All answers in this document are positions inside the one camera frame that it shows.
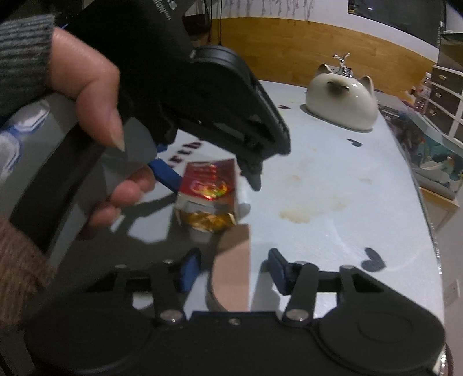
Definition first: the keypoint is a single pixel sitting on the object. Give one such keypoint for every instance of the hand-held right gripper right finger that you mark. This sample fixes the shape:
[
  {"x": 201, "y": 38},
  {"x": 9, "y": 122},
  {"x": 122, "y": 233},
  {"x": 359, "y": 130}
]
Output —
[{"x": 280, "y": 271}]

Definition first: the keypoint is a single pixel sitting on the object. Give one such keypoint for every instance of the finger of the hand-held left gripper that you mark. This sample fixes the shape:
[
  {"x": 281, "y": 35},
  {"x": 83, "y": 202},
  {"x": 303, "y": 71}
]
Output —
[
  {"x": 166, "y": 175},
  {"x": 253, "y": 177}
]

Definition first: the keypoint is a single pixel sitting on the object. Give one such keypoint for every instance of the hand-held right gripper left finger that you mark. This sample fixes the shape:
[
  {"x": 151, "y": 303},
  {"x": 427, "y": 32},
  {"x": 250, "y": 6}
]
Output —
[{"x": 188, "y": 271}]

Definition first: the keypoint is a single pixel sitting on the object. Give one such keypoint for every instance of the red cigarette box gold foil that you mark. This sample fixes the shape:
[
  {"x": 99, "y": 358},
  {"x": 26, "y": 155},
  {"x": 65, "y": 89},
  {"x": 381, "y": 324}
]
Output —
[{"x": 208, "y": 188}]

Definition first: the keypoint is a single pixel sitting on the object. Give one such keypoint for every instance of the person's left forearm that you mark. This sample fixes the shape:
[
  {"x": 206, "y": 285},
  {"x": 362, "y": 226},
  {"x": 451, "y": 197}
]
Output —
[{"x": 21, "y": 61}]

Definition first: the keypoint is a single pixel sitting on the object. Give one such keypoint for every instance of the person's left hand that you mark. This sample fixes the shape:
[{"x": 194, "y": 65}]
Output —
[{"x": 90, "y": 79}]

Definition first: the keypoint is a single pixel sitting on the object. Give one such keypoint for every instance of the brown cardboard piece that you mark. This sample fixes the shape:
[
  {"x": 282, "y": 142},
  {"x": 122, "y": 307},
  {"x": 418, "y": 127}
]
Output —
[{"x": 231, "y": 267}]

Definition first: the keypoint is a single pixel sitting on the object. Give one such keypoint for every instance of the white cat-shaped ceramic jar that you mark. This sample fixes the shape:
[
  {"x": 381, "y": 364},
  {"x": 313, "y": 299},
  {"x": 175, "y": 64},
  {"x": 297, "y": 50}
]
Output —
[{"x": 340, "y": 105}]

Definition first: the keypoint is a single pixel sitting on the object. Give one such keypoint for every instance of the silver metal ornament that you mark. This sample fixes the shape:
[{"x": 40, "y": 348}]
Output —
[{"x": 343, "y": 63}]

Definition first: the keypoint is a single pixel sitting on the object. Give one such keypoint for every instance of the blue white blurry object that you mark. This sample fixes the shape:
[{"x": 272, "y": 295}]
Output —
[{"x": 18, "y": 141}]

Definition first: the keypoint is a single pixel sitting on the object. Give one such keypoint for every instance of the brown knit clothing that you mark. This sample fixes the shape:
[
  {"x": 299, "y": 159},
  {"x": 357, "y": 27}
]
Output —
[{"x": 21, "y": 267}]

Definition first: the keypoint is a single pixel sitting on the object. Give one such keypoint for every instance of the colourful printed box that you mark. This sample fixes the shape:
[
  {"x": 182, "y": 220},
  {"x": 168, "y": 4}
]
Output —
[{"x": 427, "y": 144}]

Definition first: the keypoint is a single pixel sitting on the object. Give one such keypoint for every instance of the white drawer cabinet dark fronts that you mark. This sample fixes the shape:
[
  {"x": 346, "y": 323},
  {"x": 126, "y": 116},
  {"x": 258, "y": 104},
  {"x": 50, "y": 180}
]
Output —
[{"x": 445, "y": 101}]

